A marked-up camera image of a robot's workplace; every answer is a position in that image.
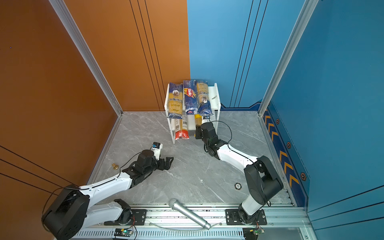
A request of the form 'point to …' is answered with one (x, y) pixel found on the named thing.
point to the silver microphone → (179, 206)
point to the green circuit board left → (123, 232)
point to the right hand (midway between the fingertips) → (200, 125)
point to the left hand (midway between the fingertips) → (168, 155)
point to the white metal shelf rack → (216, 106)
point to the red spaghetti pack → (181, 128)
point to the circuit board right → (252, 233)
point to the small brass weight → (115, 166)
